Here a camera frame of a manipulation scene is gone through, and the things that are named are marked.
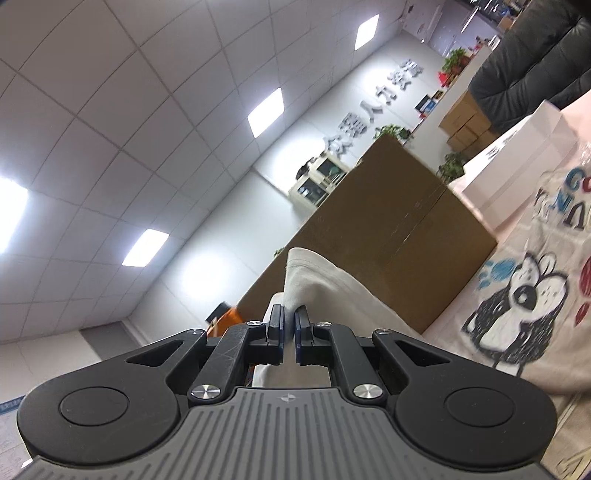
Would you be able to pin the white box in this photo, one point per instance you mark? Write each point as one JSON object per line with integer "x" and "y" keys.
{"x": 503, "y": 176}

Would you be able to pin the dark grey sofa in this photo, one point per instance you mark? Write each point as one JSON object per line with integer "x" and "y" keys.
{"x": 545, "y": 56}

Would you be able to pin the orange cardboard panel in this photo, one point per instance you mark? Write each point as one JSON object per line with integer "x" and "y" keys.
{"x": 221, "y": 319}

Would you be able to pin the stacked brown cartons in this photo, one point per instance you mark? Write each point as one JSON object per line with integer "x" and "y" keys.
{"x": 469, "y": 130}

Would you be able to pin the white display cabinet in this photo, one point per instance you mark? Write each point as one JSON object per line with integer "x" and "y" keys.
{"x": 317, "y": 179}

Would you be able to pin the brown cardboard box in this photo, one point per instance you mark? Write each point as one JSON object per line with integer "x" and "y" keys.
{"x": 398, "y": 229}

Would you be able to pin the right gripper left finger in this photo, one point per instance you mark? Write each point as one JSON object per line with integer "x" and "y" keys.
{"x": 230, "y": 359}

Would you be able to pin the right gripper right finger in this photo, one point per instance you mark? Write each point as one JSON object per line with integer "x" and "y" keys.
{"x": 351, "y": 360}

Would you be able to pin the patterned beige bed sheet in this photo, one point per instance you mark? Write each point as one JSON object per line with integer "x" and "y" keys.
{"x": 527, "y": 311}

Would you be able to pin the white and black hoodie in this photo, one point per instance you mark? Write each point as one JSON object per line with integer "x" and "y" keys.
{"x": 329, "y": 294}

